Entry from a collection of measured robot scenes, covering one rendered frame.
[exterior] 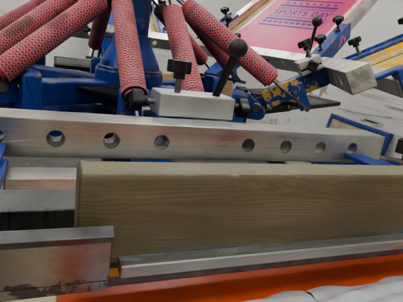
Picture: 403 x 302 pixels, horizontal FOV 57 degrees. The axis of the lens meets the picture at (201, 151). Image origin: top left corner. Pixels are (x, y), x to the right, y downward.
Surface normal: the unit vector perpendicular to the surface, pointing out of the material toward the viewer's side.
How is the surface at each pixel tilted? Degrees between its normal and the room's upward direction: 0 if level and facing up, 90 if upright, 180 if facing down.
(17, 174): 1
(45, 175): 1
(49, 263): 89
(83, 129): 89
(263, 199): 89
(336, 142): 89
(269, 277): 1
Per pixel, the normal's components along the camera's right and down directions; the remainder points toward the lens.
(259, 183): 0.36, 0.30
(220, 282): 0.14, -0.95
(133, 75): 0.18, -0.56
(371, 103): -0.92, -0.03
